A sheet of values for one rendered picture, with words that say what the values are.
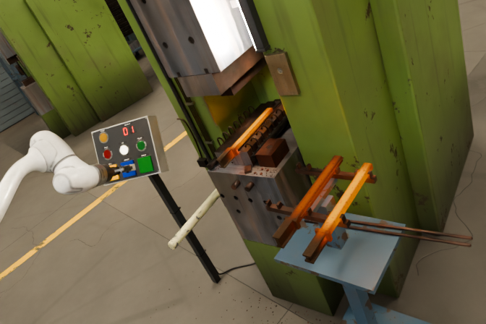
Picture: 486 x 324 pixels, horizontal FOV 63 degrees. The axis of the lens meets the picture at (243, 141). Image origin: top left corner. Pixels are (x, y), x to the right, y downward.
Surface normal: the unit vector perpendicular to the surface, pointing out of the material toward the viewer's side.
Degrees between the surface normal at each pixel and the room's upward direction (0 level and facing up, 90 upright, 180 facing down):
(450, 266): 0
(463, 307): 0
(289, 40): 90
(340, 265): 0
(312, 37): 90
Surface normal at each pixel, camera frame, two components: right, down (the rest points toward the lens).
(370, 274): -0.36, -0.81
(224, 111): 0.76, 0.03
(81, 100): 0.58, 0.19
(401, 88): -0.54, 0.58
